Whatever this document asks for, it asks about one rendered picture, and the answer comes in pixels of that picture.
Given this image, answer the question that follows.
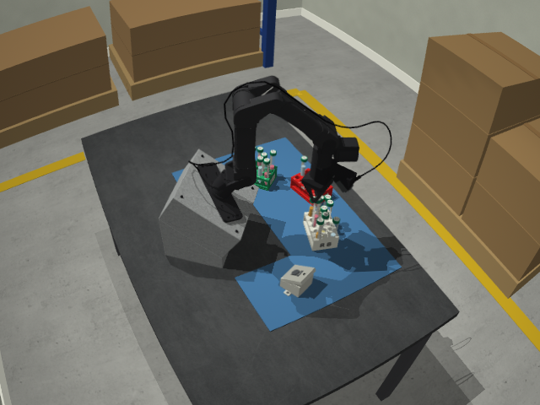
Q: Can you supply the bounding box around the red rack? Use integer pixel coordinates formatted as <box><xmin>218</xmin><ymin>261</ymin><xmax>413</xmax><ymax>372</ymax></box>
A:
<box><xmin>290</xmin><ymin>168</ymin><xmax>333</xmax><ymax>203</ymax></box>

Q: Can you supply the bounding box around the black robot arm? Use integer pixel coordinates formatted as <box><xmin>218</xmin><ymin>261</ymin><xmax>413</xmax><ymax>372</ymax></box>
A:
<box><xmin>197</xmin><ymin>76</ymin><xmax>359</xmax><ymax>223</ymax></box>

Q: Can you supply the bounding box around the blue bench mat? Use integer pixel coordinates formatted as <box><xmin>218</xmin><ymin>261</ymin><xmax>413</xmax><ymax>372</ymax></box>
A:
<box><xmin>235</xmin><ymin>138</ymin><xmax>401</xmax><ymax>332</ymax></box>

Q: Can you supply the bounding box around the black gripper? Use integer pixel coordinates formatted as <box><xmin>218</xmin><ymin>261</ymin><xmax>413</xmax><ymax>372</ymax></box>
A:
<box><xmin>301</xmin><ymin>159</ymin><xmax>333</xmax><ymax>203</ymax></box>

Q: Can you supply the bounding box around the white test tube rack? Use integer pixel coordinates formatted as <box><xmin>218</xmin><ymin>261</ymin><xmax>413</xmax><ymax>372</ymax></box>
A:
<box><xmin>303</xmin><ymin>212</ymin><xmax>339</xmax><ymax>251</ymax></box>

